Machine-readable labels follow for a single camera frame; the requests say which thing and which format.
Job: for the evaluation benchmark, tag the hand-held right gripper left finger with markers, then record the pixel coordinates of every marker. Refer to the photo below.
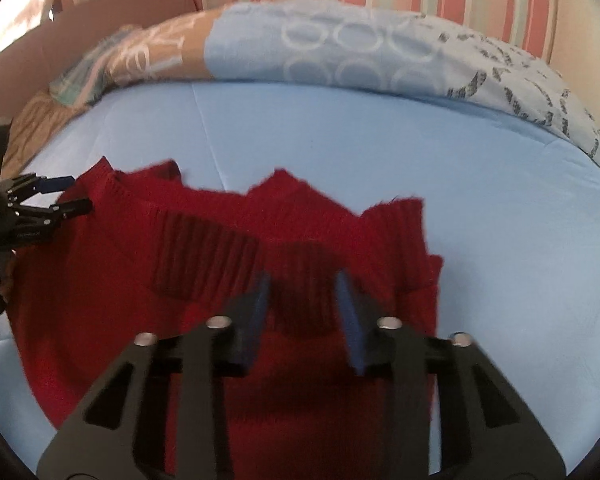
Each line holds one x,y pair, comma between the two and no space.
252,320

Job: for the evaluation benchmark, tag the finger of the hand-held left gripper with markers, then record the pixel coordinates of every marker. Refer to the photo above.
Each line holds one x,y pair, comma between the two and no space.
50,184
65,209

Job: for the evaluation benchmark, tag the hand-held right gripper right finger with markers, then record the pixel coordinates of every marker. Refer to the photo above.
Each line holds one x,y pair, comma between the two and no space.
352,325

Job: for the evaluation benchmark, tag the red knitted sweater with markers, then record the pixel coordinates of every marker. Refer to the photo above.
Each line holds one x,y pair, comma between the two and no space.
105,285

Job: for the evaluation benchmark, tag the brown pillow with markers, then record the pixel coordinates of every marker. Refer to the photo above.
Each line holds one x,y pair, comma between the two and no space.
40,120

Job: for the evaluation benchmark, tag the plaid pillow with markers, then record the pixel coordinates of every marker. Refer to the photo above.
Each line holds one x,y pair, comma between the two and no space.
80,80

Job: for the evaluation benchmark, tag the light blue bed sheet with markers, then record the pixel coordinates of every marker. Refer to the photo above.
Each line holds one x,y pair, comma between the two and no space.
330,150

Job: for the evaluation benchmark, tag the pink headboard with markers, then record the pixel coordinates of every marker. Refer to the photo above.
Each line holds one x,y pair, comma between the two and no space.
105,10

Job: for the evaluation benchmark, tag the blue and tan patterned duvet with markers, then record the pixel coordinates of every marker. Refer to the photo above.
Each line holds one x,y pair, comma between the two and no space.
355,45

